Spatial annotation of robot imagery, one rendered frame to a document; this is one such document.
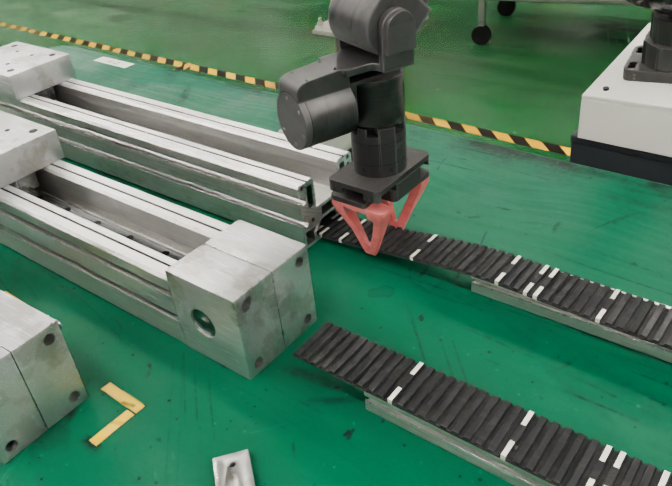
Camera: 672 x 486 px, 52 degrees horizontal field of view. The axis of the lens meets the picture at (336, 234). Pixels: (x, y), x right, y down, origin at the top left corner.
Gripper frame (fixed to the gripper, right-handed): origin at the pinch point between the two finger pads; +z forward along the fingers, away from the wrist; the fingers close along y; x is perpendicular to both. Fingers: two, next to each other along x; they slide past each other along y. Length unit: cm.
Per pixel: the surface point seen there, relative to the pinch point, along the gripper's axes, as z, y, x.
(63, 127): -4, 4, -55
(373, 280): 2.1, 5.2, 2.1
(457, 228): 1.9, -8.1, 5.0
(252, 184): -4.1, 3.5, -16.4
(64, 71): -8, -4, -65
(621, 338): 1.2, 1.7, 27.2
